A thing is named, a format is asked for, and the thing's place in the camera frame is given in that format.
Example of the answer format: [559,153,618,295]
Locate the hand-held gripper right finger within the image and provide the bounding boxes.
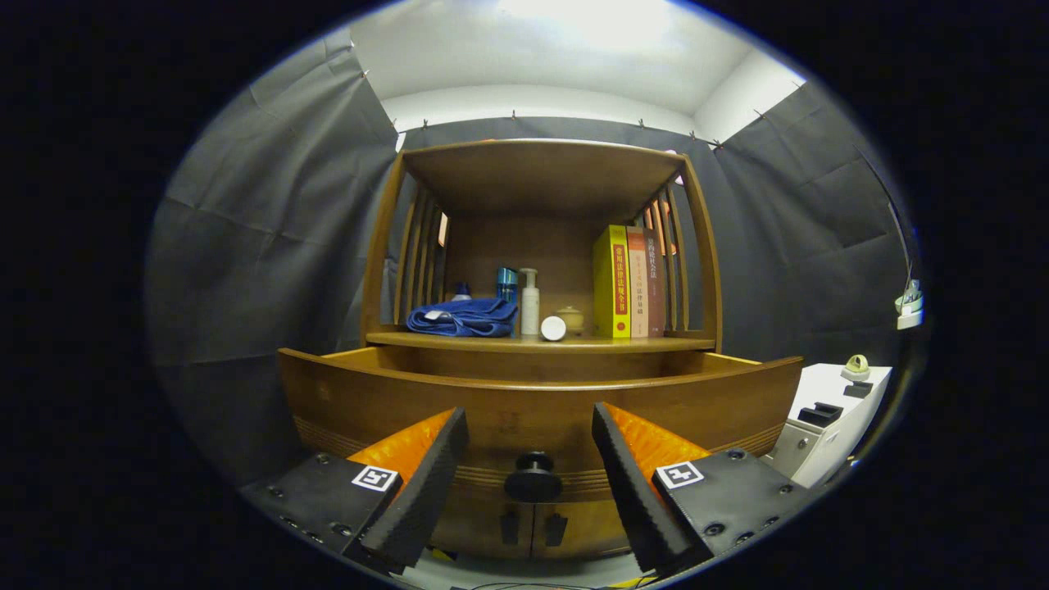
[592,402,812,579]

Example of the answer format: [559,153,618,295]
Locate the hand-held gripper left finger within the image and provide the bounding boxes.
[240,407,470,576]

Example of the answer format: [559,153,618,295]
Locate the wooden drawer with black knob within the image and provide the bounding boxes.
[277,344,804,505]

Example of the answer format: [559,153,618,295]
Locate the white side cabinet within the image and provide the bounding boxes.
[766,363,892,489]

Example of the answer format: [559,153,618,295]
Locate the wooden cabinet with slatted shelf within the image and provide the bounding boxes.
[277,138,804,562]

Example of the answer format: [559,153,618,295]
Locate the folded blue towel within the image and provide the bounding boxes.
[406,297,519,338]

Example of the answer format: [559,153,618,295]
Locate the orange book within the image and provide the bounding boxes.
[626,227,650,338]

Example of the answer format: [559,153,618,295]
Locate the thick yellow book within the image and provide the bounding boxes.
[593,225,632,339]

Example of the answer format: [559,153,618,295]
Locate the brown book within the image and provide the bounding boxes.
[643,229,666,338]

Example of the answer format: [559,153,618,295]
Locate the white pump bottle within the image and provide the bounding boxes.
[520,268,541,337]

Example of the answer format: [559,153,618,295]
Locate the blue cylindrical bottle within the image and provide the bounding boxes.
[497,267,519,337]

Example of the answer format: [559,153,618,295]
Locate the black backdrop cloth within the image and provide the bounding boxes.
[146,33,923,492]

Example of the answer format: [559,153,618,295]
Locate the white and green fixture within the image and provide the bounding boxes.
[895,279,924,330]

